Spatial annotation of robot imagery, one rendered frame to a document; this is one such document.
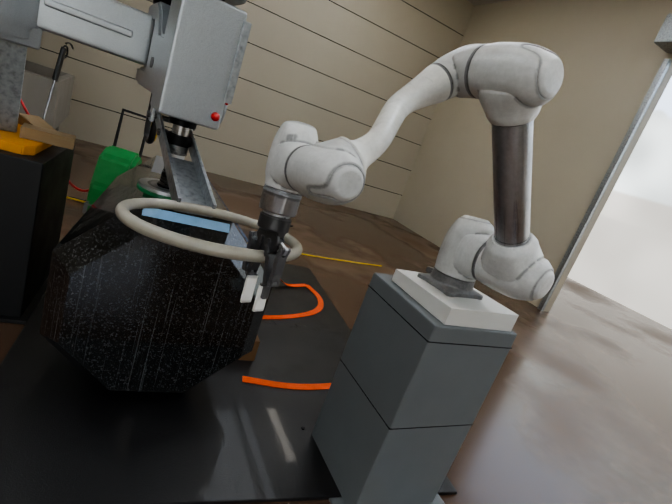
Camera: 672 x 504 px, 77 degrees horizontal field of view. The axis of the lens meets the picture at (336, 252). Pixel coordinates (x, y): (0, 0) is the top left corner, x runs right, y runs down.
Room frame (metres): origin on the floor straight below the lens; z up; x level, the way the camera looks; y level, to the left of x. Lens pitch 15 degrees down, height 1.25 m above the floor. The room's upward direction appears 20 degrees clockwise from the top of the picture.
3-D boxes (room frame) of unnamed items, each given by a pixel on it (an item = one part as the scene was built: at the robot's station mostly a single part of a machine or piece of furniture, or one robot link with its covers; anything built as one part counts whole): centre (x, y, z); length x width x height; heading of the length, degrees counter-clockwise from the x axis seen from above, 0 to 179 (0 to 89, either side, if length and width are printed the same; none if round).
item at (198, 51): (1.69, 0.76, 1.30); 0.36 x 0.22 x 0.45; 36
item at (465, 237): (1.51, -0.44, 1.02); 0.18 x 0.16 x 0.22; 40
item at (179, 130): (1.64, 0.72, 1.12); 0.12 x 0.09 x 0.30; 36
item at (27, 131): (1.87, 1.39, 0.81); 0.20 x 0.10 x 0.05; 123
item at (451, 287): (1.53, -0.42, 0.88); 0.22 x 0.18 x 0.06; 34
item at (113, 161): (3.17, 1.79, 0.43); 0.35 x 0.35 x 0.87; 10
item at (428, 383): (1.51, -0.44, 0.40); 0.50 x 0.50 x 0.80; 31
